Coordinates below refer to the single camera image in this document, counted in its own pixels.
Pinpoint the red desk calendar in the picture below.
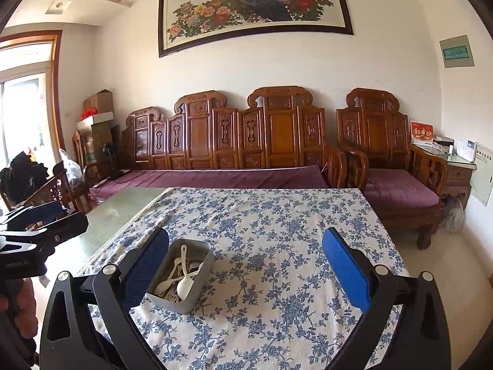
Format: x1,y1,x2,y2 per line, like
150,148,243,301
410,121,434,144

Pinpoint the carved wooden chair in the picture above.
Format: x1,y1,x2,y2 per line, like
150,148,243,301
23,162,93,232

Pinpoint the white flat box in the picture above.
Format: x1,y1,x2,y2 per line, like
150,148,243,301
77,112,115,131

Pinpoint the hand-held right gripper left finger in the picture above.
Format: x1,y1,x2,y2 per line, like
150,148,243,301
39,227,170,370

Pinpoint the clear plastic bag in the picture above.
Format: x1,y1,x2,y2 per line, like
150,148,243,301
59,148,85,186

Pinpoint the wood framed window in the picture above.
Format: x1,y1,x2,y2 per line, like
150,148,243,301
0,30,63,170

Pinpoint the white slim spoon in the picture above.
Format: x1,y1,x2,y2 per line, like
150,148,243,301
155,270,202,295

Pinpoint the black cloth pile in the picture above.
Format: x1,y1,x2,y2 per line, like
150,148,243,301
0,151,49,206

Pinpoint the tissue box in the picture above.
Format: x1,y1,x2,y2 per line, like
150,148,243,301
431,137,454,154

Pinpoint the white wall panel door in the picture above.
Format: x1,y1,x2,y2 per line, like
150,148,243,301
470,141,493,206

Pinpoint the carved wooden sofa bench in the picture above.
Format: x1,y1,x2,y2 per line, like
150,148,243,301
90,87,349,201

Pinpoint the purple sofa cushion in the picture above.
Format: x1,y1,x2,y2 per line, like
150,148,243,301
90,165,330,198

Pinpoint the framed peacock flower painting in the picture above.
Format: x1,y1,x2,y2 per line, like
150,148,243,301
159,0,354,58

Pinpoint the carved wooden armchair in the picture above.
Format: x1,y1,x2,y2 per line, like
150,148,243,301
336,88,449,250

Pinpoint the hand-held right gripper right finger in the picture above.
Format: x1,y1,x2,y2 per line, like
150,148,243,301
321,227,452,370

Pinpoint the grey metal utensil box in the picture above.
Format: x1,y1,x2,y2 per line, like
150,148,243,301
145,238,215,315

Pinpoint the wooden side table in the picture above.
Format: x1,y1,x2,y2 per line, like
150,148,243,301
412,142,476,209

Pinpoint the brown cardboard carton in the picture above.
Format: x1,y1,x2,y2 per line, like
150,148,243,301
79,123,117,166

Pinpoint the grey plastic bag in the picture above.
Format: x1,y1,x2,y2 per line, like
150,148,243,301
441,196,465,233

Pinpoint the green wall panel box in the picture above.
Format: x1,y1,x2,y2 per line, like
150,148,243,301
439,35,475,68

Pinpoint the white soup spoon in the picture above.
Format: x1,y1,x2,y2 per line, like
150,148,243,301
176,245,194,300

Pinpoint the white router box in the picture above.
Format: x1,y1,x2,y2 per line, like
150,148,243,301
454,139,478,161

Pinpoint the blue floral tablecloth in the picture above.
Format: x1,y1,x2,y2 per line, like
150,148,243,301
77,187,411,370

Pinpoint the open cardboard box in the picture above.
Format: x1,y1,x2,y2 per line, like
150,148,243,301
84,89,114,113

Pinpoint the person's left hand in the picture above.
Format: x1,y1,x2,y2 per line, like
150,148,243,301
0,277,39,340

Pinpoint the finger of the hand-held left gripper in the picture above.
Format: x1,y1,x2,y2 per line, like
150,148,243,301
0,212,89,254
0,200,67,234

